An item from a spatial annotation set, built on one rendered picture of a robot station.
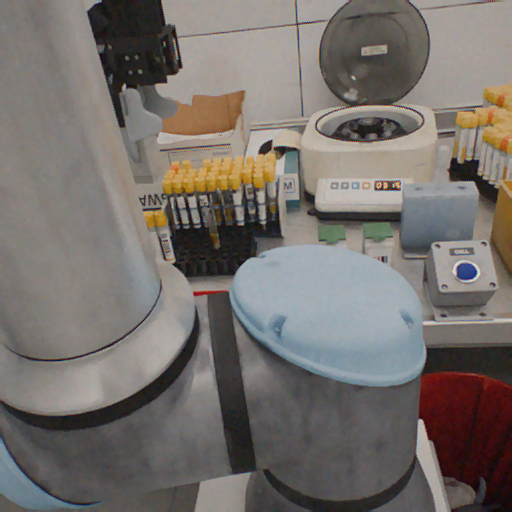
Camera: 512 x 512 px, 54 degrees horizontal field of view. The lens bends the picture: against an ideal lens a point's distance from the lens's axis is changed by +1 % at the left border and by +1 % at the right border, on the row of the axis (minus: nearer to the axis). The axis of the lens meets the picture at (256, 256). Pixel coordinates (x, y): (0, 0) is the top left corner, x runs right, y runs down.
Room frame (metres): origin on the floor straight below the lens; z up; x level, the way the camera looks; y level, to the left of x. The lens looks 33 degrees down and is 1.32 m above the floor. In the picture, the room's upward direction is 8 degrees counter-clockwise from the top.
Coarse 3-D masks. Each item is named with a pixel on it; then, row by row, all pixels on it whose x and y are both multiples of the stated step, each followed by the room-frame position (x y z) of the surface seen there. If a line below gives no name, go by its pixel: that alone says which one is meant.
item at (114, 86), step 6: (102, 60) 0.63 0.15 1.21; (102, 66) 0.61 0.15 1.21; (108, 66) 0.62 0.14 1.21; (108, 72) 0.62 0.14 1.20; (108, 78) 0.61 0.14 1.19; (114, 78) 0.62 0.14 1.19; (108, 84) 0.61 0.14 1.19; (114, 84) 0.61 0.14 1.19; (120, 84) 0.63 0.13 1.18; (114, 90) 0.61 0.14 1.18; (120, 90) 0.62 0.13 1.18; (114, 96) 0.61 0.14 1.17; (114, 102) 0.61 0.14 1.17; (120, 102) 0.62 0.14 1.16; (114, 108) 0.61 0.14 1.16; (120, 108) 0.61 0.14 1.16; (120, 114) 0.61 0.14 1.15; (120, 120) 0.61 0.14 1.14; (120, 126) 0.61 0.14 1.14
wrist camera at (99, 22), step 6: (96, 6) 0.63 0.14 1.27; (102, 6) 0.64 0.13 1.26; (90, 12) 0.63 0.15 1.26; (96, 12) 0.63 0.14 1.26; (102, 12) 0.63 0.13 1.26; (108, 12) 0.64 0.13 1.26; (90, 18) 0.63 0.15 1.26; (96, 18) 0.63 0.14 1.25; (102, 18) 0.63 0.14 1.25; (108, 18) 0.63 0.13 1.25; (90, 24) 0.63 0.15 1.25; (96, 24) 0.63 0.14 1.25; (102, 24) 0.63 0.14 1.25; (108, 24) 0.63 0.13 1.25; (96, 30) 0.63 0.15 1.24; (102, 30) 0.63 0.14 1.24; (96, 36) 0.64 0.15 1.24
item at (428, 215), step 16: (416, 192) 0.64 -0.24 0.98; (432, 192) 0.64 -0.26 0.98; (448, 192) 0.63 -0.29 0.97; (464, 192) 0.62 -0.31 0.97; (416, 208) 0.63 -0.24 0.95; (432, 208) 0.63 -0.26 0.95; (448, 208) 0.62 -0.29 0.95; (464, 208) 0.62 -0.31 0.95; (416, 224) 0.63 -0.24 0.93; (432, 224) 0.63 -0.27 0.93; (448, 224) 0.62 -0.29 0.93; (464, 224) 0.62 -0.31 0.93; (400, 240) 0.66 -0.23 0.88; (416, 240) 0.63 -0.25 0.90; (432, 240) 0.63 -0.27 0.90; (448, 240) 0.62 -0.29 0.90; (464, 240) 0.62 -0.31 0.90; (416, 256) 0.62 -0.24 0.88
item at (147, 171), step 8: (152, 136) 0.66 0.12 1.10; (144, 144) 0.63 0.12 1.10; (152, 144) 0.65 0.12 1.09; (144, 152) 0.63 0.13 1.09; (152, 152) 0.65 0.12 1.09; (144, 160) 0.63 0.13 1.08; (152, 160) 0.64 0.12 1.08; (160, 160) 0.67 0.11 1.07; (136, 168) 0.63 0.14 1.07; (144, 168) 0.63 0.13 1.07; (152, 168) 0.64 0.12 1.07; (160, 168) 0.66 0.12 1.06; (136, 176) 0.63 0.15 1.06; (144, 176) 0.63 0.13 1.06; (152, 176) 0.63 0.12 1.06; (136, 184) 0.64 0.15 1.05
